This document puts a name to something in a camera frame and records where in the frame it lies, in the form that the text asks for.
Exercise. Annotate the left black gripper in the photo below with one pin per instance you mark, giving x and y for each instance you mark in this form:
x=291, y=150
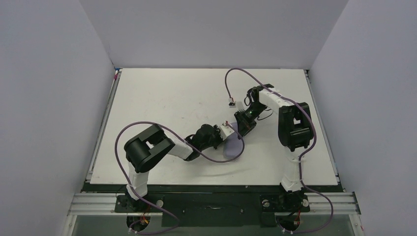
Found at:
x=217, y=139

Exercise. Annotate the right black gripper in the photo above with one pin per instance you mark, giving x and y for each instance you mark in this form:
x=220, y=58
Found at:
x=243, y=123

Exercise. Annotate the lavender umbrella case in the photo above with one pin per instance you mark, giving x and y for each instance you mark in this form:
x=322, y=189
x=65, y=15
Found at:
x=233, y=146

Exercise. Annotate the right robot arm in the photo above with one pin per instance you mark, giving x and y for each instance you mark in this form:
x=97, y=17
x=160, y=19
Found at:
x=294, y=133

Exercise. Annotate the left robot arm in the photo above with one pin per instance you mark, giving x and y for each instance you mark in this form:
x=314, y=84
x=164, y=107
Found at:
x=145, y=150

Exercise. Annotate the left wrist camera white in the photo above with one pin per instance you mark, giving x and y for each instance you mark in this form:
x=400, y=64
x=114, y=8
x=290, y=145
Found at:
x=225, y=130

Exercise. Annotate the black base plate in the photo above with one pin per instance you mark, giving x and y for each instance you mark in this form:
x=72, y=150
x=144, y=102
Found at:
x=263, y=209

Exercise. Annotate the aluminium frame rail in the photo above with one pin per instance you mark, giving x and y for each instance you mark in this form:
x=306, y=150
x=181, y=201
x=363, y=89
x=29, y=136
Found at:
x=107, y=204

